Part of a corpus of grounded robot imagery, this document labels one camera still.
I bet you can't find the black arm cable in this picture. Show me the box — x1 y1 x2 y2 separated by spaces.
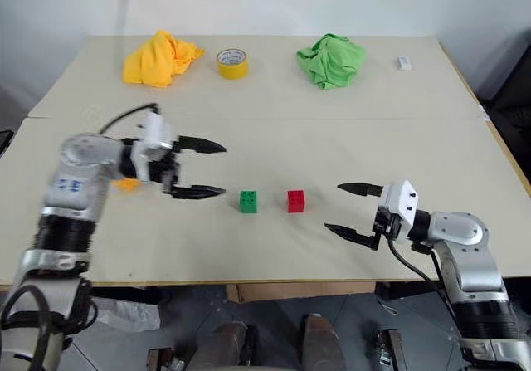
98 103 162 135
385 237 457 310

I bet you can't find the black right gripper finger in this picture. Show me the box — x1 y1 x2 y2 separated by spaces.
336 181 387 199
324 222 381 251

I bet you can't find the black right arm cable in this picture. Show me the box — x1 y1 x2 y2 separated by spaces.
385 237 457 310

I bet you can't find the red toy cube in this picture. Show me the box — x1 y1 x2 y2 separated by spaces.
286 188 308 214

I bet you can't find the yellow toy cube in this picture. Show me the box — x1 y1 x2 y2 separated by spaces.
110 178 143 193

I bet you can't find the crumpled green cloth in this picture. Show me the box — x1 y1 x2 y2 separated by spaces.
295 32 368 92

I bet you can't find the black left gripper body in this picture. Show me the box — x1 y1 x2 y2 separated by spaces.
146 137 187 195

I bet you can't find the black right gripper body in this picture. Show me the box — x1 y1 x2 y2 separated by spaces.
371 204 402 251

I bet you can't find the clear plastic bag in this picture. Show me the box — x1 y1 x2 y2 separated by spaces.
91 297 162 333

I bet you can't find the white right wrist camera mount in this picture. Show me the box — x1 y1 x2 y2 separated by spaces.
382 179 421 246

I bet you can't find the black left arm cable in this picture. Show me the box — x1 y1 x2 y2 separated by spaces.
98 103 162 135

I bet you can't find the dark rounded shape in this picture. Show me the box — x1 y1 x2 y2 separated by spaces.
300 313 348 371
197 321 255 371

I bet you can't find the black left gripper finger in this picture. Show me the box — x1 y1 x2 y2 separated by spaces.
178 135 227 155
170 183 227 202

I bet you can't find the crumpled yellow cloth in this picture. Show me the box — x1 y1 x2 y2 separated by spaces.
121 29 207 89

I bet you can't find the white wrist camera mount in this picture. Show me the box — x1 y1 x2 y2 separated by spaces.
382 179 421 246
134 112 176 182

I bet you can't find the black object at edge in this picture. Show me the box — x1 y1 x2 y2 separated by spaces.
0 129 13 161

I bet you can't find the yellow tape roll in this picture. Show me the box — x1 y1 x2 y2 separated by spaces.
216 47 251 81

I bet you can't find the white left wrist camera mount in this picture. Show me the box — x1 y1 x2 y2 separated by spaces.
134 112 176 182

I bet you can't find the green toy cube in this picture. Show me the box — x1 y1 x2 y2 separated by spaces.
238 189 260 214

